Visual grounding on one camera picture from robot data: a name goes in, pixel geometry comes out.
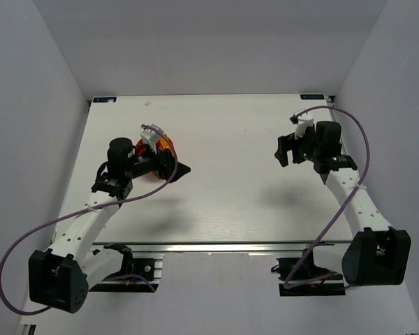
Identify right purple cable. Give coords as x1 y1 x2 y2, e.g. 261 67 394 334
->
283 105 372 290

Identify orange round divided container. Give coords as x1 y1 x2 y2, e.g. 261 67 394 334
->
135 133 177 181

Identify right blue corner label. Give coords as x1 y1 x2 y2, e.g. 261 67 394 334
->
300 94 325 101

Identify left blue corner label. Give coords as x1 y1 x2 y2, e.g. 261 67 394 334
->
92 96 117 103

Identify blue corner label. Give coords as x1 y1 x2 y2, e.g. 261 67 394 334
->
300 94 325 101
92 96 117 103

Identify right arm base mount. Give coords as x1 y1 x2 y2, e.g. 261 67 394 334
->
270 244 346 297

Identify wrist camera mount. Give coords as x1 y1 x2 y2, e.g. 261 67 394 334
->
290 112 314 140
140 124 165 154

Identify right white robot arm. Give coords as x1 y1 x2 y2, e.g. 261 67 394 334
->
275 117 411 289

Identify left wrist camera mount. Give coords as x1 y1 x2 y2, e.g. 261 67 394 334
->
140 124 165 154

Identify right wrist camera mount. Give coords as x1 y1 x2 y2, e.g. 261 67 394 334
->
290 112 314 140

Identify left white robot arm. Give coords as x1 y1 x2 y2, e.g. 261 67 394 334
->
29 135 191 313

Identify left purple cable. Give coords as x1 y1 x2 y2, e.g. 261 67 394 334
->
0 123 179 315

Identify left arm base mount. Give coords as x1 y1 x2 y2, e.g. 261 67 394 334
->
82 243 162 293

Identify long yellow lego plate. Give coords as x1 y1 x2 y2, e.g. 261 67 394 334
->
157 137 171 151

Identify purple cable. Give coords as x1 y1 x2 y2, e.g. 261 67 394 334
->
0 123 179 315
283 105 372 290

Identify aluminium table front rail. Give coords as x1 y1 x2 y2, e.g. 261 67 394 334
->
87 241 353 254

